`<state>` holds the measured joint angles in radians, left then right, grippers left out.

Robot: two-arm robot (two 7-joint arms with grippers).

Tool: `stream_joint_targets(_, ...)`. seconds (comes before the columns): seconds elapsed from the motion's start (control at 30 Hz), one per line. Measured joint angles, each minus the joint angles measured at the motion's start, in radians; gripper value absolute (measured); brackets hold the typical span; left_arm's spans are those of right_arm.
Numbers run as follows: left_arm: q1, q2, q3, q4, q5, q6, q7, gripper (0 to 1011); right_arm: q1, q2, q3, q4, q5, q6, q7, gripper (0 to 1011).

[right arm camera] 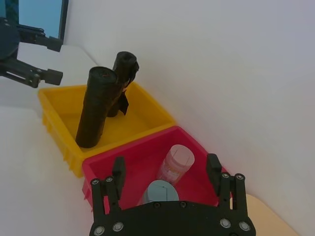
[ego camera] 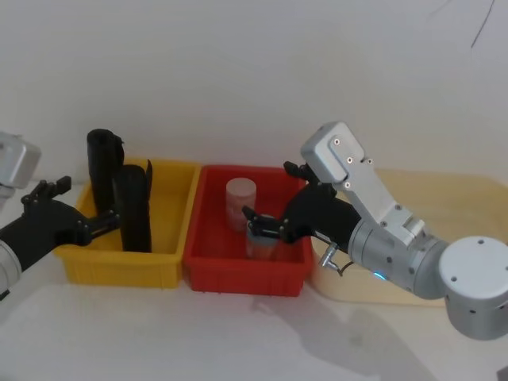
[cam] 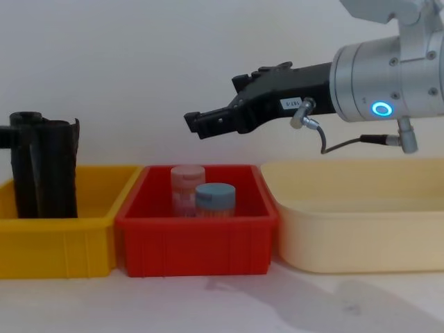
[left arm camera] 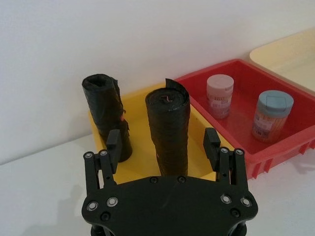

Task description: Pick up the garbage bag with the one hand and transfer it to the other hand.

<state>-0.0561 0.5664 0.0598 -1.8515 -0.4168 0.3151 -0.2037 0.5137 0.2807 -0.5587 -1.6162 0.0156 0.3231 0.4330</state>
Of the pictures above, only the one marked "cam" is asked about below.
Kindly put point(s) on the yellow plastic bin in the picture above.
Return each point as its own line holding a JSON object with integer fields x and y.
{"x": 52, "y": 246}

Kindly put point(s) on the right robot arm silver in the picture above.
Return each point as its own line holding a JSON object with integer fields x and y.
{"x": 367, "y": 76}

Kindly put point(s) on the cream plastic tub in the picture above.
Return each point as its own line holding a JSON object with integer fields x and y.
{"x": 360, "y": 236}

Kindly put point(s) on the clear jar with pink lid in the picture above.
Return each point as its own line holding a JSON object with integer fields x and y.
{"x": 185, "y": 180}

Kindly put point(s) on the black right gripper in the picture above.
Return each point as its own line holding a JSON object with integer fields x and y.
{"x": 295, "y": 86}

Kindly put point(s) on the red plastic bin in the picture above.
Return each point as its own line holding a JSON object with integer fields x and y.
{"x": 194, "y": 244}

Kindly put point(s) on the clear jar with blue lid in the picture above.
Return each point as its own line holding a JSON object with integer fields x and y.
{"x": 215, "y": 199}

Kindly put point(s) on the black upright cylindrical object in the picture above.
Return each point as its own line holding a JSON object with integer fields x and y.
{"x": 45, "y": 170}

